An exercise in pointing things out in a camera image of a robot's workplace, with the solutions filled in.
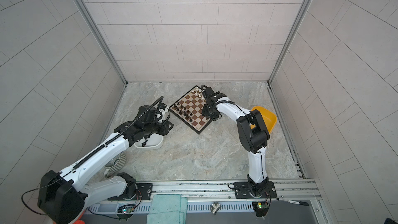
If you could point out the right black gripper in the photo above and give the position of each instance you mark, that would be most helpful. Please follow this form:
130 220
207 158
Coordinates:
204 112

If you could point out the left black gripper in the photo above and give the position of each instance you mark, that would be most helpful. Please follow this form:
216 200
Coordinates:
165 129

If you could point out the white plastic tray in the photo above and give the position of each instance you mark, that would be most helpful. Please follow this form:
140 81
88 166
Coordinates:
154 141

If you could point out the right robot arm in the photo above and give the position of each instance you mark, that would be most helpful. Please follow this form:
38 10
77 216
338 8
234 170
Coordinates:
253 135

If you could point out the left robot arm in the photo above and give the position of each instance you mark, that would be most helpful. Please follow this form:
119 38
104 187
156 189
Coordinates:
65 195

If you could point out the folding chess board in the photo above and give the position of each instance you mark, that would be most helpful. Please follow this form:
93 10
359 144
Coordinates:
189 109

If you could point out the striped grey cup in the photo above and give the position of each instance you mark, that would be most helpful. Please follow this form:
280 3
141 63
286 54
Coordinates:
115 164

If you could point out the yellow plastic bowl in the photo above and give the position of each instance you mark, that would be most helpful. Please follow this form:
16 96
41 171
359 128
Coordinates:
270 119

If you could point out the green cloth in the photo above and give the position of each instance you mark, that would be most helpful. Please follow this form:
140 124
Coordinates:
168 209

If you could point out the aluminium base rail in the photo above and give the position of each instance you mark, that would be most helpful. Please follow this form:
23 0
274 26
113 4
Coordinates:
220 190

